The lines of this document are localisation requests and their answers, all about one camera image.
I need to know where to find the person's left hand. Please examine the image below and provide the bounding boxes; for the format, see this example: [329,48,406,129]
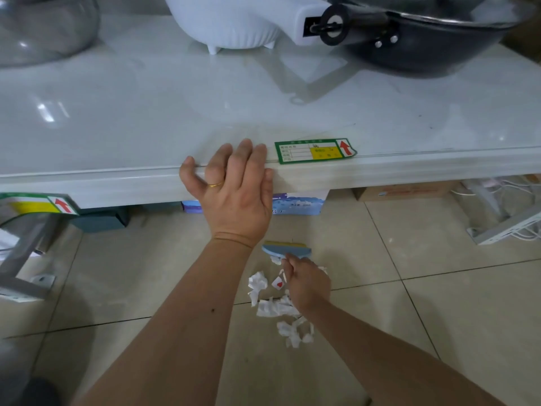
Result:
[179,138,276,249]

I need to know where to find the person's right hand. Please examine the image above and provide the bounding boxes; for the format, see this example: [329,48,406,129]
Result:
[280,254,332,316]

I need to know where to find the pile of white paper scraps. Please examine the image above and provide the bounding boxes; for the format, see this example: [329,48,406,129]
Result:
[247,255,329,350]

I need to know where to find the person's left forearm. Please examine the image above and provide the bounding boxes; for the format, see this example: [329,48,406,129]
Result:
[74,237,261,406]

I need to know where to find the person's right forearm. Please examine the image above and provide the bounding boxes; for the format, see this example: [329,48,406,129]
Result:
[302,299,508,406]

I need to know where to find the blue white printed carton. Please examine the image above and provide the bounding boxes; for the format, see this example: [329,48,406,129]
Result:
[181,191,329,217]

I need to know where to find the flat green yellow price label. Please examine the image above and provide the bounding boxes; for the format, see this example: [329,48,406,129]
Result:
[274,138,358,165]

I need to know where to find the white metal shelf rack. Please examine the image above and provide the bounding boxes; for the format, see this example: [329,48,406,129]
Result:
[0,0,541,303]

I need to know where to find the teal box under shelf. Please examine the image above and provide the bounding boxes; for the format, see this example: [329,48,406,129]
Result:
[69,206,132,234]

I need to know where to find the flat brown cardboard box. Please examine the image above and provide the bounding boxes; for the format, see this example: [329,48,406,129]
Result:
[351,180,459,202]

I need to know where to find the white electric pot with lid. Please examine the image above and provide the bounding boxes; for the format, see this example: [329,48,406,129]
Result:
[162,0,335,55]

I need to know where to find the peeling green yellow price label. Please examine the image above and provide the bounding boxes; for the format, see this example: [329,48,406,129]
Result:
[0,192,81,217]

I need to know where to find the black wok with glass lid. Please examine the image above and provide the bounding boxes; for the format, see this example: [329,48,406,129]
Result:
[311,0,538,79]

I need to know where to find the stainless steel pot with lid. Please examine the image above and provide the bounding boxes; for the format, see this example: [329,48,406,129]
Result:
[0,0,101,68]

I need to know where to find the large brown cardboard box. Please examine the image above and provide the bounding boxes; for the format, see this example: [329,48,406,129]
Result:
[500,0,541,64]

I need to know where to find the white cables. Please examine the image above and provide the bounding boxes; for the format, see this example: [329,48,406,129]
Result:
[450,175,541,241]

